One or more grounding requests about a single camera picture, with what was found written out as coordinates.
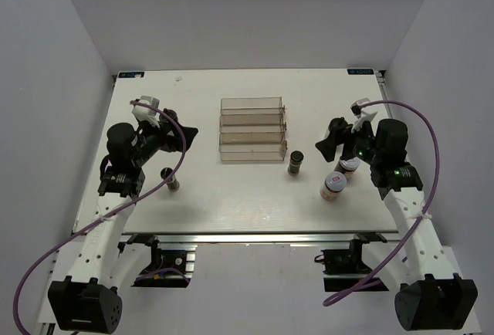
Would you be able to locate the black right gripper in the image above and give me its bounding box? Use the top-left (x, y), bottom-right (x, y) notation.
top-left (316, 116), bottom-right (382, 165)

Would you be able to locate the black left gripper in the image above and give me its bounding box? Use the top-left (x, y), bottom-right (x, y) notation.
top-left (131, 116), bottom-right (198, 168)

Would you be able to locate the white lid jar brown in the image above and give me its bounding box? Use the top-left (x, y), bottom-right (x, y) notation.
top-left (334, 157), bottom-right (360, 181)

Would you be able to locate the dark spice bottle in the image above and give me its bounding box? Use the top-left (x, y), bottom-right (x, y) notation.
top-left (160, 167), bottom-right (180, 192)

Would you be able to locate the black cap spice bottle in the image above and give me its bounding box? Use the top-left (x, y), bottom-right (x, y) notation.
top-left (287, 151), bottom-right (304, 176)

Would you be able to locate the white lid jar orange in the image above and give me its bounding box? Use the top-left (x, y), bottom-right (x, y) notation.
top-left (320, 171), bottom-right (347, 201)

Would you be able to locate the white bottle black cap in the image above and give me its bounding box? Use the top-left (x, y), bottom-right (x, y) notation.
top-left (160, 108), bottom-right (178, 125)

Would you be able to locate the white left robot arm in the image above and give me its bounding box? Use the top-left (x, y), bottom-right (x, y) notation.
top-left (48, 121), bottom-right (198, 334)

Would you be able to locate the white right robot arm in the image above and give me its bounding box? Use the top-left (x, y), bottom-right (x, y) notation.
top-left (316, 117), bottom-right (478, 331)

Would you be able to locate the clear acrylic tiered rack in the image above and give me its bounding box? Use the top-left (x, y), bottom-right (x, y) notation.
top-left (218, 96), bottom-right (287, 163)

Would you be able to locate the blue label left corner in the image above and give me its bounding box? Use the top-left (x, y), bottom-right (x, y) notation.
top-left (117, 71), bottom-right (145, 79)

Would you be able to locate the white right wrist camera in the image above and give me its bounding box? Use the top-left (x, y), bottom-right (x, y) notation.
top-left (350, 98), bottom-right (377, 133)

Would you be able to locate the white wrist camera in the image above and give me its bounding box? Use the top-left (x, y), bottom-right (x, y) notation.
top-left (131, 96), bottom-right (160, 127)
top-left (350, 98), bottom-right (377, 133)

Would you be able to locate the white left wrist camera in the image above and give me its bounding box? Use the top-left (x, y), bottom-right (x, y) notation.
top-left (131, 96), bottom-right (160, 127)

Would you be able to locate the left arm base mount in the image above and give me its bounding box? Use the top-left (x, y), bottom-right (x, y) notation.
top-left (118, 234), bottom-right (193, 288)

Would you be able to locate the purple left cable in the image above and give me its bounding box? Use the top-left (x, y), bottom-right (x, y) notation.
top-left (13, 99), bottom-right (188, 334)

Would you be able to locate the purple cable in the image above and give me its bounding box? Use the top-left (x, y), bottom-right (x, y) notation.
top-left (13, 99), bottom-right (188, 334)
top-left (322, 100), bottom-right (441, 307)

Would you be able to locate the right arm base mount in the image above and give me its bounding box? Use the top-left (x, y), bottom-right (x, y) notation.
top-left (313, 232), bottom-right (387, 293)

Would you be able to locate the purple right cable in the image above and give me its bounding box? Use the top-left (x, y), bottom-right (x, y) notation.
top-left (322, 100), bottom-right (441, 307)

